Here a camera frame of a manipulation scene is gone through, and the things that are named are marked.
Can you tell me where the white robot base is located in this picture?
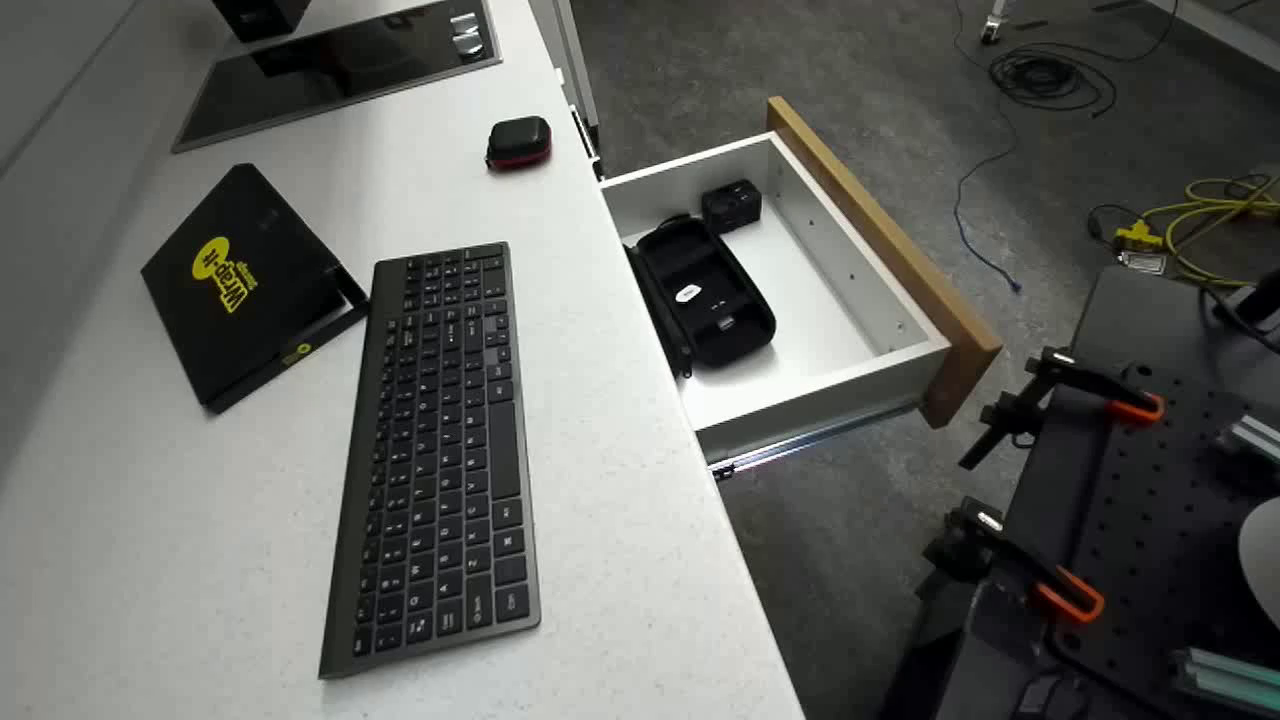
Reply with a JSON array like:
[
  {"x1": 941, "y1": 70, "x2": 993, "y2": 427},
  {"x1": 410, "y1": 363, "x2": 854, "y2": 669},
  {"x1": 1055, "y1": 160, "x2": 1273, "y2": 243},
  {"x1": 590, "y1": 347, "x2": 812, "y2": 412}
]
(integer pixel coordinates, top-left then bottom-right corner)
[{"x1": 1237, "y1": 497, "x2": 1280, "y2": 626}]

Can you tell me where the white drawer wooden front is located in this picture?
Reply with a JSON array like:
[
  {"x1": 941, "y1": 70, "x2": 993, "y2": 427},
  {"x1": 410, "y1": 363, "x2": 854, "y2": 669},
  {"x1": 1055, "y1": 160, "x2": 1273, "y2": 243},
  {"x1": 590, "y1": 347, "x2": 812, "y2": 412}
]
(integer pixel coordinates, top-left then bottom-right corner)
[{"x1": 598, "y1": 95, "x2": 998, "y2": 470}]

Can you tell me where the black controller case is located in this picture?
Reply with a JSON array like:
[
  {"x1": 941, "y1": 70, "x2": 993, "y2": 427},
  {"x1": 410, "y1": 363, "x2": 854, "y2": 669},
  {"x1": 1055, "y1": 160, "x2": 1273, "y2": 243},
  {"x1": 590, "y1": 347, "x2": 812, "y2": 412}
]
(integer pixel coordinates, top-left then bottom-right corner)
[{"x1": 629, "y1": 214, "x2": 777, "y2": 374}]

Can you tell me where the small black cube adapter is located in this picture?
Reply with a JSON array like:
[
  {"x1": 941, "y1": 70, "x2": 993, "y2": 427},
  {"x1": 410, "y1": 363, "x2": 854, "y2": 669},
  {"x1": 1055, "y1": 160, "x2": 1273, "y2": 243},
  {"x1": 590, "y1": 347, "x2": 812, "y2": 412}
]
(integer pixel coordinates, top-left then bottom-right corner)
[{"x1": 701, "y1": 178, "x2": 761, "y2": 231}]

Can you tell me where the small black red case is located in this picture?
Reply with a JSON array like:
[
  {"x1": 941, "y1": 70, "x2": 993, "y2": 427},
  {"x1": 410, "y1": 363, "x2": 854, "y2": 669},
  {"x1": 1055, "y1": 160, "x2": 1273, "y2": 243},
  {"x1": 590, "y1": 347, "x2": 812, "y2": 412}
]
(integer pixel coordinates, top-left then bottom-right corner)
[{"x1": 484, "y1": 116, "x2": 552, "y2": 172}]

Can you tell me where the black slim keyboard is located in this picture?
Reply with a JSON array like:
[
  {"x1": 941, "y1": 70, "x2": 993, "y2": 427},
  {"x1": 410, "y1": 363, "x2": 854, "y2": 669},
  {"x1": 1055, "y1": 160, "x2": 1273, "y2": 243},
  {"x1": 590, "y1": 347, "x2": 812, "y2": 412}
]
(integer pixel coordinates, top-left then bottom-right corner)
[{"x1": 320, "y1": 243, "x2": 539, "y2": 678}]

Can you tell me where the lower black orange clamp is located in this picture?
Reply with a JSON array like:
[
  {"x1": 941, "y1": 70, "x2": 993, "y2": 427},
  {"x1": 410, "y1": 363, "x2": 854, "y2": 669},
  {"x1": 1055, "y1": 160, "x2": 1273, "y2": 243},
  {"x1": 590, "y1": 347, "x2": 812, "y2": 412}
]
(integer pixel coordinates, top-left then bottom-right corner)
[{"x1": 923, "y1": 497, "x2": 1109, "y2": 626}]

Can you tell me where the black orange clamp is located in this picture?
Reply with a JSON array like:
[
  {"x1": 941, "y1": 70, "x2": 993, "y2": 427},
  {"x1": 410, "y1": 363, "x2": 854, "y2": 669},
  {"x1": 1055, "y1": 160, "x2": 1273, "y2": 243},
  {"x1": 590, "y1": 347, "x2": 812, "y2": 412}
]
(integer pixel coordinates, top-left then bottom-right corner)
[
  {"x1": 955, "y1": 345, "x2": 1170, "y2": 470},
  {"x1": 923, "y1": 497, "x2": 1109, "y2": 626}
]

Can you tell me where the black box yellow logo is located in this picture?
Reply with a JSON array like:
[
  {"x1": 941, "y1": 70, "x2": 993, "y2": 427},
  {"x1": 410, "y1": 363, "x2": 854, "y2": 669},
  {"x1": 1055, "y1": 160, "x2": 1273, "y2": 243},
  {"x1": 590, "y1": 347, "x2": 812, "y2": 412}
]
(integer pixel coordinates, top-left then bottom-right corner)
[{"x1": 139, "y1": 163, "x2": 368, "y2": 412}]

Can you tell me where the upper black orange clamp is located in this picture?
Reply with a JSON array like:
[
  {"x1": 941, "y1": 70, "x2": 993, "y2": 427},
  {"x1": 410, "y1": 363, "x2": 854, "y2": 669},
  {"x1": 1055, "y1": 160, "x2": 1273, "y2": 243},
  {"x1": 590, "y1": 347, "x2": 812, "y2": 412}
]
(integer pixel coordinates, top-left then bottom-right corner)
[{"x1": 955, "y1": 345, "x2": 1170, "y2": 470}]

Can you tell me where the black induction cooktop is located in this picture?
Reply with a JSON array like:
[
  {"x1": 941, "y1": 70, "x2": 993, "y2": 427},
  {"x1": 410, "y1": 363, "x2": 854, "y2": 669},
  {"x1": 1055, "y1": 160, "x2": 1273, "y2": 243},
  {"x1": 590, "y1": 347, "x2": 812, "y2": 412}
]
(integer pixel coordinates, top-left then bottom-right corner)
[{"x1": 175, "y1": 0, "x2": 495, "y2": 152}]

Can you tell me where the black object on cooktop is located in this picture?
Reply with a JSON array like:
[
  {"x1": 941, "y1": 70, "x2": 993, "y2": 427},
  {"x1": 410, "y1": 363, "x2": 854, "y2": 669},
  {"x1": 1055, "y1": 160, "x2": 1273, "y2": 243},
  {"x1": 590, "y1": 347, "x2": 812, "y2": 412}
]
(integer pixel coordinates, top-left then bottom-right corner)
[{"x1": 212, "y1": 0, "x2": 306, "y2": 42}]

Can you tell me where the black perforated robot table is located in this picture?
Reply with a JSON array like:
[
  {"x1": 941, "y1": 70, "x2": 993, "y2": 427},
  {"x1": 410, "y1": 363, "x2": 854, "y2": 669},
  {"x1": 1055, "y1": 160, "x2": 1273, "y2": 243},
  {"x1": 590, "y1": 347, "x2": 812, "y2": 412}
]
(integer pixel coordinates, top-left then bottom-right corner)
[{"x1": 877, "y1": 266, "x2": 1280, "y2": 720}]

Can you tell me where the grey aluminium profile block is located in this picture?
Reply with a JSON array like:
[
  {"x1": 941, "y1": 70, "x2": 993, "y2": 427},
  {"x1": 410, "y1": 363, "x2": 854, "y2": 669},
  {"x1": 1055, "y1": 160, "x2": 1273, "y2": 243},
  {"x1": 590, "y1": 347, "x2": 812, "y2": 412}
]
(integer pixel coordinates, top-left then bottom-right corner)
[{"x1": 1215, "y1": 417, "x2": 1280, "y2": 468}]

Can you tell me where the blue cable on floor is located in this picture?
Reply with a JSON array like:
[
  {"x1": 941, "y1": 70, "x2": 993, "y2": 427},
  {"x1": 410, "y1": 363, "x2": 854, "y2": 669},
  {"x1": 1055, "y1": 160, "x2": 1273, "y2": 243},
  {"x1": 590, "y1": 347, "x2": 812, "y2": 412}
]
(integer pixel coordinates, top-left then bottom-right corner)
[{"x1": 949, "y1": 139, "x2": 1028, "y2": 297}]

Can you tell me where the black coiled cable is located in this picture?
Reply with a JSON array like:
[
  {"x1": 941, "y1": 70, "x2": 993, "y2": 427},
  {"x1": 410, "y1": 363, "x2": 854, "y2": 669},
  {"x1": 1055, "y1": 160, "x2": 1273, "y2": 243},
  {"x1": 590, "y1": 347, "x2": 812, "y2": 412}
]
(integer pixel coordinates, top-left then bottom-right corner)
[{"x1": 982, "y1": 42, "x2": 1121, "y2": 121}]

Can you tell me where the yellow cable on floor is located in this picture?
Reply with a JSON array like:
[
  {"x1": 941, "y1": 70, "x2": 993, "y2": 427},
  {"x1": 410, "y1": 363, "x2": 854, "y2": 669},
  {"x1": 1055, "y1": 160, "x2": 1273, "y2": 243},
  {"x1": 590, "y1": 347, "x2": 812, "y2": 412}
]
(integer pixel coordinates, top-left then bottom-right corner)
[{"x1": 1111, "y1": 169, "x2": 1280, "y2": 290}]

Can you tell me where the teal aluminium bracket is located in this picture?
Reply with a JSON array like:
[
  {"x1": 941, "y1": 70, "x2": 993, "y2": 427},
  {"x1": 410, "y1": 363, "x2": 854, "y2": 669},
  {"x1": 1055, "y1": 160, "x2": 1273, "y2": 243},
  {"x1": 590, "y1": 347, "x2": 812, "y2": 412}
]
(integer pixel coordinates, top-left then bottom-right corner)
[{"x1": 1174, "y1": 648, "x2": 1280, "y2": 720}]

